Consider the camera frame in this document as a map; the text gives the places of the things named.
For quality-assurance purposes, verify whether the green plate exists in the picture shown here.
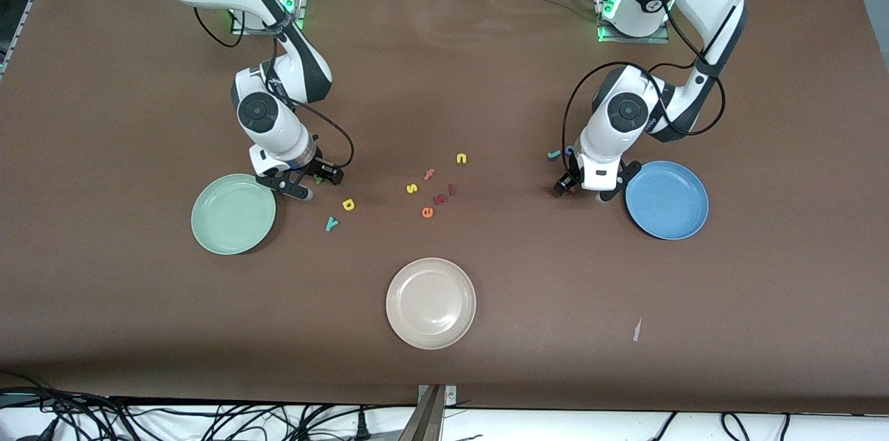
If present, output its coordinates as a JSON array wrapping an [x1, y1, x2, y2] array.
[[191, 173, 277, 256]]

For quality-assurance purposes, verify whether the blue plate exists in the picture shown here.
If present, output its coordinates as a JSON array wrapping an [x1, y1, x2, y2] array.
[[624, 160, 710, 241]]

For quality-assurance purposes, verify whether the beige plate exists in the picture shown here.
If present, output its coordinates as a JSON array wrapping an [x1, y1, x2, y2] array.
[[385, 258, 477, 350]]

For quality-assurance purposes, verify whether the grey support beam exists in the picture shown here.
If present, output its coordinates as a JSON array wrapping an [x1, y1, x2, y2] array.
[[397, 385, 445, 441]]

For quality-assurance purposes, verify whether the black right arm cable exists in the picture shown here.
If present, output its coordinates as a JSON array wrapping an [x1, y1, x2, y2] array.
[[193, 7, 356, 182]]

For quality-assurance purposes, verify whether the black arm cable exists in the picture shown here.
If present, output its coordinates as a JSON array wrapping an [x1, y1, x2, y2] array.
[[193, 7, 356, 182], [561, 60, 727, 174]]

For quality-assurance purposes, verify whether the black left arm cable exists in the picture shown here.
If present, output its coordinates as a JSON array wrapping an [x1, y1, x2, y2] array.
[[561, 60, 727, 174]]

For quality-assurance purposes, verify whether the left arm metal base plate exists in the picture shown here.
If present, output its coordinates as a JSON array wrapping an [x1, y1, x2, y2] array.
[[595, 0, 671, 45]]

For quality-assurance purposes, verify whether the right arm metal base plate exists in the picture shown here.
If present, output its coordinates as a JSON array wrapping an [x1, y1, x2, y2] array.
[[231, 0, 308, 36]]

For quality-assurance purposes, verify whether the metal table edge bracket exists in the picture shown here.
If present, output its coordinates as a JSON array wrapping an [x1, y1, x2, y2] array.
[[418, 384, 458, 407]]

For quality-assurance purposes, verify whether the aluminium frame profile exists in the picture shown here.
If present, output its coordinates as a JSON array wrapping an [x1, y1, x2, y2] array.
[[0, 0, 70, 81]]

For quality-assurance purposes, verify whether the black floor cable bundle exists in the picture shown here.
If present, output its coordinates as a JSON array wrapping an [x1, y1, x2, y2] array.
[[0, 370, 417, 441]]

